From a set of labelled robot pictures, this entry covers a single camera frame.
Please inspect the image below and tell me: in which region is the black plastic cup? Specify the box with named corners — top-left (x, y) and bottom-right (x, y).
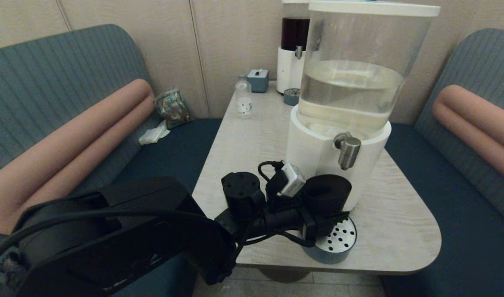
top-left (301, 174), bottom-right (353, 215)

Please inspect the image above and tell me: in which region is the steel water dispenser tap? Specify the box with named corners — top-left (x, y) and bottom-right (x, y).
top-left (334, 132), bottom-right (362, 170)

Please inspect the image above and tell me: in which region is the large round steel drip tray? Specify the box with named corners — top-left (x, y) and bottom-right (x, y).
top-left (301, 215), bottom-right (357, 264)

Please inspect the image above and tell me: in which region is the clear water dispenser white base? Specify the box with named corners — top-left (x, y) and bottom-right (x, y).
top-left (286, 1), bottom-right (441, 212)

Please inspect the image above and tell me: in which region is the small round drip tray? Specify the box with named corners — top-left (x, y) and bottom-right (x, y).
top-left (284, 88), bottom-right (302, 106)

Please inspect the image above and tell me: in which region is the small clear plastic bottle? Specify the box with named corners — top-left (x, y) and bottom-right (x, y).
top-left (235, 75), bottom-right (253, 119)

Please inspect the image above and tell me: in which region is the grey-blue tissue box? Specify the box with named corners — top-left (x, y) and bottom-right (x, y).
top-left (247, 68), bottom-right (270, 93)

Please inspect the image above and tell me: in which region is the dark drink dispenser white base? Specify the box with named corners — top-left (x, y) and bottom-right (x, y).
top-left (277, 0), bottom-right (314, 94)

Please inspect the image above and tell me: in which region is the white crumpled tissue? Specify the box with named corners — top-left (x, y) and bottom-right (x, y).
top-left (138, 120), bottom-right (170, 145)

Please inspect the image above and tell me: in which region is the crumpled snack bag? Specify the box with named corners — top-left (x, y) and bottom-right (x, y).
top-left (154, 87), bottom-right (193, 130)

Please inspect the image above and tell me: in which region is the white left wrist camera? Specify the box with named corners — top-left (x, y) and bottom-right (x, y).
top-left (279, 162), bottom-right (307, 198)

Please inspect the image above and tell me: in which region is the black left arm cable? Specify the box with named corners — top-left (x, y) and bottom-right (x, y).
top-left (0, 161), bottom-right (314, 297)

